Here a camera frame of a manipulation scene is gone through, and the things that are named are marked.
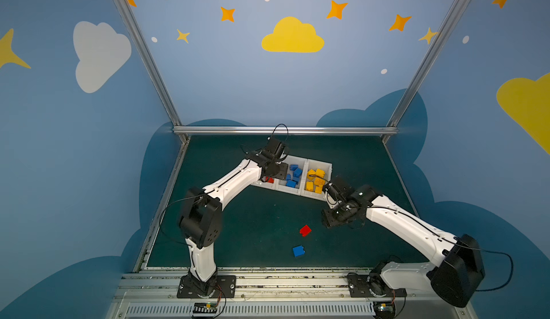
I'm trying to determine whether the yellow lego brick studs up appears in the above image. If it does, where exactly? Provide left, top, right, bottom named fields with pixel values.
left=314, top=177, right=326, bottom=187

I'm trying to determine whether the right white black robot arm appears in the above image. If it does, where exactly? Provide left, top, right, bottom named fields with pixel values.
left=322, top=182, right=485, bottom=308

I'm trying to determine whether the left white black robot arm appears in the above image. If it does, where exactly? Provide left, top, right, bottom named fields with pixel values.
left=178, top=152, right=289, bottom=293

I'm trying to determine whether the white three-compartment bin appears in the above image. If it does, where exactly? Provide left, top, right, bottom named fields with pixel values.
left=252, top=156, right=332, bottom=202

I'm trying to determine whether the right circuit board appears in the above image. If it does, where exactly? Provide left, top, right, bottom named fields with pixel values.
left=373, top=302, right=396, bottom=319

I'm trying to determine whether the circuit board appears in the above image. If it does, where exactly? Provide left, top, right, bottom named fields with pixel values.
left=191, top=302, right=219, bottom=318
left=373, top=302, right=396, bottom=319

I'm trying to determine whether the left circuit board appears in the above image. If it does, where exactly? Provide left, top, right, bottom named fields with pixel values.
left=191, top=302, right=219, bottom=318

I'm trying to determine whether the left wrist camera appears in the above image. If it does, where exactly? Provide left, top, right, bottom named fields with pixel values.
left=262, top=137, right=286, bottom=162

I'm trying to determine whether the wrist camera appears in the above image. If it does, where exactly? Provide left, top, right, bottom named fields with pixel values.
left=323, top=176, right=355, bottom=206
left=262, top=137, right=286, bottom=162

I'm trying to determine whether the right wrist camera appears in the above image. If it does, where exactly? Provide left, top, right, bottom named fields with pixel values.
left=323, top=176, right=355, bottom=206

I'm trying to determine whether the aluminium frame back bar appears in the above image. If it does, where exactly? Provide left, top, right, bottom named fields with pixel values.
left=173, top=126, right=398, bottom=136

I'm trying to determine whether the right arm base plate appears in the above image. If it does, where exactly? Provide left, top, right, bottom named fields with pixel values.
left=346, top=273, right=408, bottom=298

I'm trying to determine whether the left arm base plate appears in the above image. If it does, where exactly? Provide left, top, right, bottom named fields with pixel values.
left=176, top=273, right=236, bottom=299

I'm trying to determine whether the aluminium front rail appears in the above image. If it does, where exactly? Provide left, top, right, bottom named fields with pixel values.
left=106, top=268, right=477, bottom=318

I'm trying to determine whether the aluminium frame left post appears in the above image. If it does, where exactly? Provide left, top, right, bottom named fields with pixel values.
left=113, top=0, right=181, bottom=128

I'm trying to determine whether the aluminium frame post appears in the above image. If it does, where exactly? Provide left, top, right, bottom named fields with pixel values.
left=382, top=0, right=471, bottom=145
left=113, top=0, right=181, bottom=128

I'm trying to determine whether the aluminium frame right post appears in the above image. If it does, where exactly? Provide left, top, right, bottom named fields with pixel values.
left=382, top=0, right=471, bottom=145

